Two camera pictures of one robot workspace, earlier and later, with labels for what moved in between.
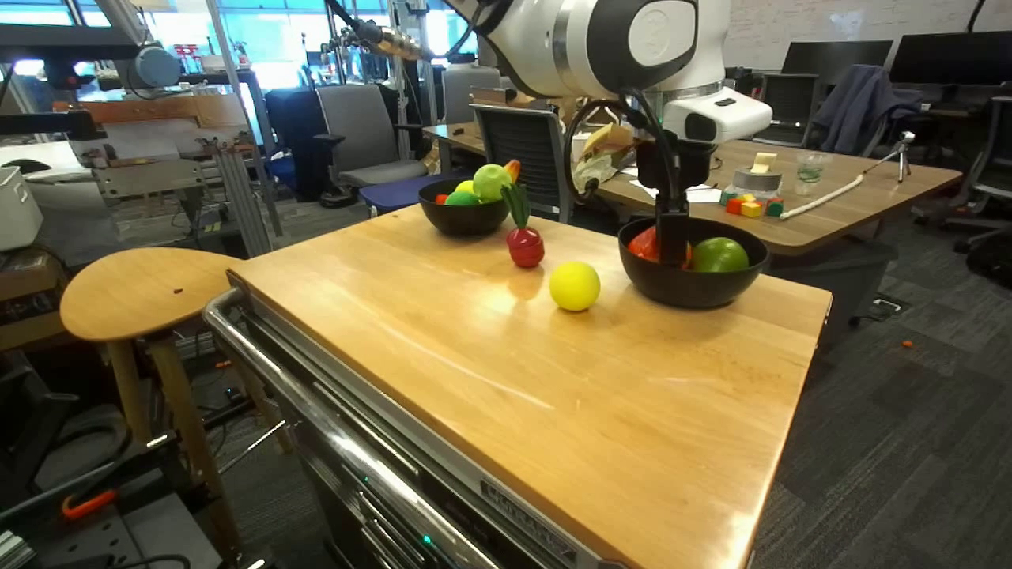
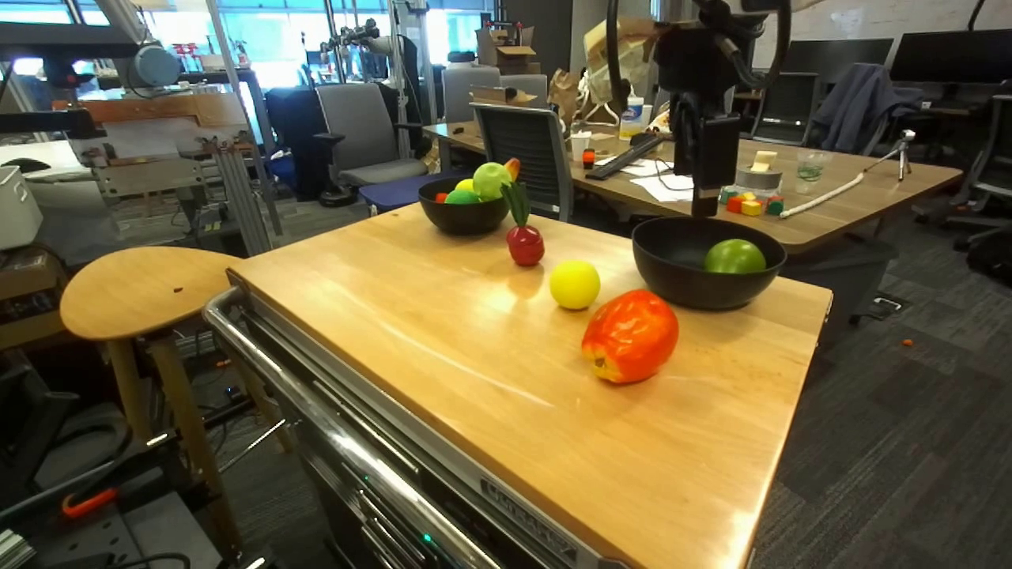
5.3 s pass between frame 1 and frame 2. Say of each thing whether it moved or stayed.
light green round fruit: stayed
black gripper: moved
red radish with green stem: stayed
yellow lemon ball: stayed
